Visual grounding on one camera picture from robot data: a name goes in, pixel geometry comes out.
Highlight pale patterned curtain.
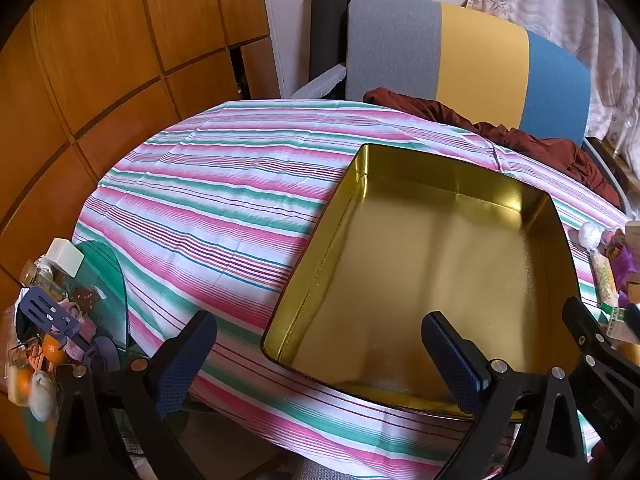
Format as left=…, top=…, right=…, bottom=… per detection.
left=465, top=0, right=640, bottom=171

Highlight wooden wardrobe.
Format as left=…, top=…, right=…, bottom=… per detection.
left=0, top=0, right=281, bottom=476

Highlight white garlic bulb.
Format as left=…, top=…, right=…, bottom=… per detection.
left=29, top=371, right=58, bottom=422

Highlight wooden side desk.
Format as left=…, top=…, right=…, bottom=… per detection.
left=585, top=135, right=640, bottom=196

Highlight small glass jar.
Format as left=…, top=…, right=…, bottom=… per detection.
left=20, top=259, right=43, bottom=286

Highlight purple snack packet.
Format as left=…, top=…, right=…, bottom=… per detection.
left=612, top=250, right=639, bottom=293

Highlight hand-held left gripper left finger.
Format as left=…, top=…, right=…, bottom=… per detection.
left=50, top=310, right=218, bottom=480

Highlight striped pink green tablecloth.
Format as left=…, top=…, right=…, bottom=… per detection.
left=72, top=100, right=631, bottom=476

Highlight white cube box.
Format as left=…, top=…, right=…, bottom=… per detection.
left=46, top=238, right=85, bottom=278

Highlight glass side table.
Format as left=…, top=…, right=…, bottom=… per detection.
left=15, top=240, right=201, bottom=461

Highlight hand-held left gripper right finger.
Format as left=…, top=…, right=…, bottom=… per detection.
left=421, top=311, right=588, bottom=480

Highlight maroon cloth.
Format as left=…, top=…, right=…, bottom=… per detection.
left=362, top=87, right=623, bottom=206

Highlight blue slotted spatula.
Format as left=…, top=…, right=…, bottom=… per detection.
left=17, top=287, right=98, bottom=356

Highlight grey yellow blue chair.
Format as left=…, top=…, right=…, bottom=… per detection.
left=292, top=0, right=626, bottom=211

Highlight green white small box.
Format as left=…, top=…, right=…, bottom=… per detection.
left=600, top=304, right=627, bottom=341

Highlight green edged cracker packet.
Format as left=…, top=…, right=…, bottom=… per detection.
left=590, top=250, right=621, bottom=311

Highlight black rolled mat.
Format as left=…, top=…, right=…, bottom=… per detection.
left=309, top=0, right=351, bottom=101

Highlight orange fruit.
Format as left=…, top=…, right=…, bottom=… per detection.
left=10, top=367, right=33, bottom=406
left=41, top=334, right=66, bottom=365

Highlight white plastic wrap ball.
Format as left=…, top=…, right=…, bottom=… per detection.
left=577, top=221, right=606, bottom=250

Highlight gold metal tin box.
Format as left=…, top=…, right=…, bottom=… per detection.
left=261, top=143, right=583, bottom=418

